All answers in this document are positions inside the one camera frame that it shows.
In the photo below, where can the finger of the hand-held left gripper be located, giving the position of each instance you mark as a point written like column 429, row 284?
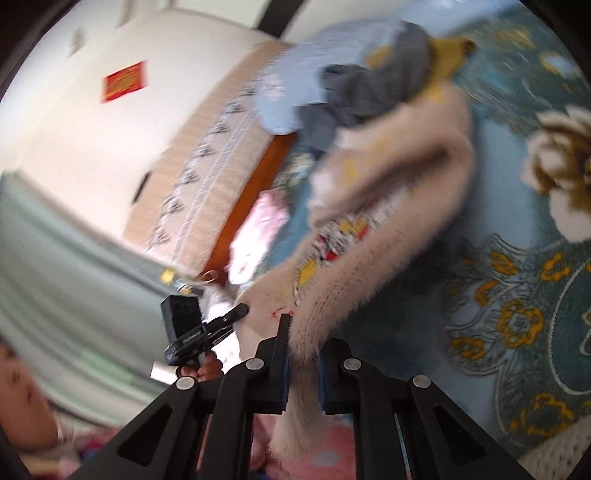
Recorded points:
column 228, row 316

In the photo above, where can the black door frame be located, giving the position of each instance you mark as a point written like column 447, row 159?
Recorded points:
column 279, row 16

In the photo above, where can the person's pink clothing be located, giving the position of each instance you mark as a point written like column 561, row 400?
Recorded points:
column 318, row 452

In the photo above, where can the blue floral blanket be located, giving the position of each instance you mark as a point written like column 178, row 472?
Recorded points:
column 508, row 277

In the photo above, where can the white mesh cloth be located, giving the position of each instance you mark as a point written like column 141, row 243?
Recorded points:
column 558, row 452

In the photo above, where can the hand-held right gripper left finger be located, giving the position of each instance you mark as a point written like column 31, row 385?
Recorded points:
column 285, row 369

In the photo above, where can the beige fuzzy cartoon sweater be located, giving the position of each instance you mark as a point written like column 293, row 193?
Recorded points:
column 415, row 184

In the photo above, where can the person's left hand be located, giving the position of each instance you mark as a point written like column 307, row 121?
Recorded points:
column 205, row 369

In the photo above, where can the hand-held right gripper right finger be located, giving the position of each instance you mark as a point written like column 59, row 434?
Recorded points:
column 322, row 378

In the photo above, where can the grey fleece garment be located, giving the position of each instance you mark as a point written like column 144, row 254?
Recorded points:
column 369, row 92

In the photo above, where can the wooden bed frame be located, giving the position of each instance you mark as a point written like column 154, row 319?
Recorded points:
column 249, row 194

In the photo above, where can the light blue garment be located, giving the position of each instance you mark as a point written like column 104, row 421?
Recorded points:
column 314, row 74

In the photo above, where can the small yellow object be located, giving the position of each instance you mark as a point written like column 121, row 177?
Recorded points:
column 173, row 279

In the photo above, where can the beige quilted headboard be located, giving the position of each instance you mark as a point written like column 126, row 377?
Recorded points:
column 203, row 152

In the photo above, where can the pink garment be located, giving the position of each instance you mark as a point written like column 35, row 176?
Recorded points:
column 258, row 230

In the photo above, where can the person's head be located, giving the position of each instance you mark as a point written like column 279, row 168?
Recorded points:
column 23, row 397

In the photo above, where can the mustard yellow knit sweater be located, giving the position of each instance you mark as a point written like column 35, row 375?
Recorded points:
column 450, row 55

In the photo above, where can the red wall poster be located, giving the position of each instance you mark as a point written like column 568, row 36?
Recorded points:
column 124, row 82

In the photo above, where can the pale green curtain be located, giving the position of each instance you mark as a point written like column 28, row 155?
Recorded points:
column 69, row 277

